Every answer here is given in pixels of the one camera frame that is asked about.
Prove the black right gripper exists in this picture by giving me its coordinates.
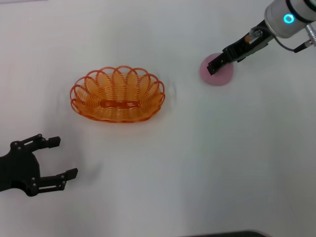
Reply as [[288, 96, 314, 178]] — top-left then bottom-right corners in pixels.
[[206, 20, 275, 76]]

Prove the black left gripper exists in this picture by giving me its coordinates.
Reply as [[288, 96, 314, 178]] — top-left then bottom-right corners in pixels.
[[0, 134, 79, 198]]

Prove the pink peach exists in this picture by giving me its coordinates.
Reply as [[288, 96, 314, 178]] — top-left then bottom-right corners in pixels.
[[199, 52, 235, 86]]

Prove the orange plastic woven basket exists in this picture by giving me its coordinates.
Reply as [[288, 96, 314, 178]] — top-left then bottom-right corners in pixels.
[[69, 65, 165, 123]]

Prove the dark robot torso edge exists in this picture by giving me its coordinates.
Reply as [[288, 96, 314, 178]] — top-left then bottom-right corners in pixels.
[[187, 230, 272, 237]]

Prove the right arm connector cable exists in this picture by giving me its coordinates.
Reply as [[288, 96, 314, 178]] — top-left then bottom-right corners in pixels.
[[246, 23, 316, 53]]

